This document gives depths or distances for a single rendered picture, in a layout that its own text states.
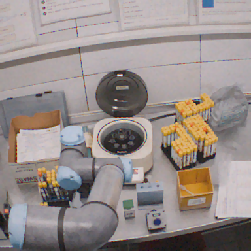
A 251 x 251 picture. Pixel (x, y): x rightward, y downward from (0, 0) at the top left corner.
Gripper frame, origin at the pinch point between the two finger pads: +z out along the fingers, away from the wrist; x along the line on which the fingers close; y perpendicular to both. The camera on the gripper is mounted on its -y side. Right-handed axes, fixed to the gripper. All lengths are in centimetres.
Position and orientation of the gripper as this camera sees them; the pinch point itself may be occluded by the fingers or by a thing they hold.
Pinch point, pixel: (83, 197)
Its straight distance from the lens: 161.3
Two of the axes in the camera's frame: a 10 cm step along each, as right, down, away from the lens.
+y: 8.0, 3.7, -4.7
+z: 0.8, 7.1, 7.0
